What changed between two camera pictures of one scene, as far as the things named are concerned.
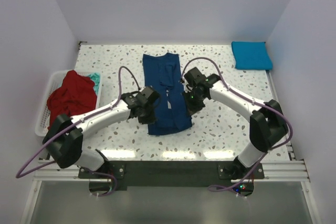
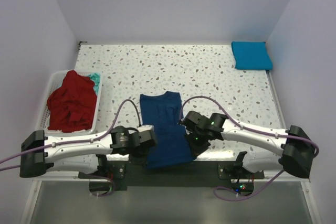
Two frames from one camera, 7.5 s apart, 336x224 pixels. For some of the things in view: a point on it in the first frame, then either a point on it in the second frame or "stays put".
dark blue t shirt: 163,74 → 164,111
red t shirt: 75,96 stays put
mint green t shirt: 96,78 stays put
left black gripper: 149,119 → 146,151
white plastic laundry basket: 56,78 stays put
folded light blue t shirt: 251,55 stays put
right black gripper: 192,109 → 196,150
